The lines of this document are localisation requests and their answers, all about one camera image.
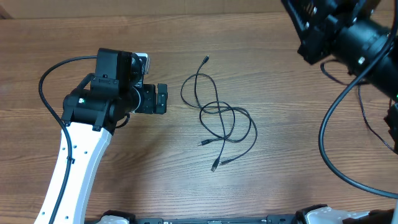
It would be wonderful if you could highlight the black usb cable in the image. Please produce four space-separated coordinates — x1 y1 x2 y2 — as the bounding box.
180 55 237 172

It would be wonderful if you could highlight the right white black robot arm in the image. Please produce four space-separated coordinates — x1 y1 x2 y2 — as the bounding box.
282 0 397 147

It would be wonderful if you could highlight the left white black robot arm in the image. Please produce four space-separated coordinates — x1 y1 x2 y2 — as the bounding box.
35 48 168 223

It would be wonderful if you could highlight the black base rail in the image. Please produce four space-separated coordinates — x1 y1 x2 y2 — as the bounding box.
85 203 371 224

